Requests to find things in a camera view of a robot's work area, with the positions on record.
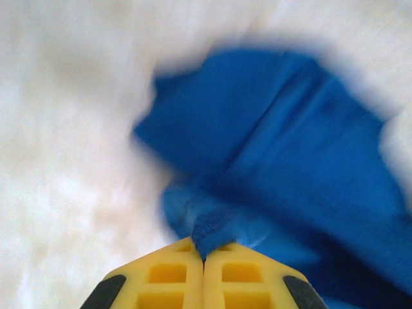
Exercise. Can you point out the blue t-shirt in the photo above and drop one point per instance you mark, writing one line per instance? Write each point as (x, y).
(273, 145)

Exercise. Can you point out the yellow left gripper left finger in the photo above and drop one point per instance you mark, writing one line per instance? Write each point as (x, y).
(174, 283)

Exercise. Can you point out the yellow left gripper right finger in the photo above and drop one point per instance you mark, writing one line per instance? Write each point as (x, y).
(244, 283)

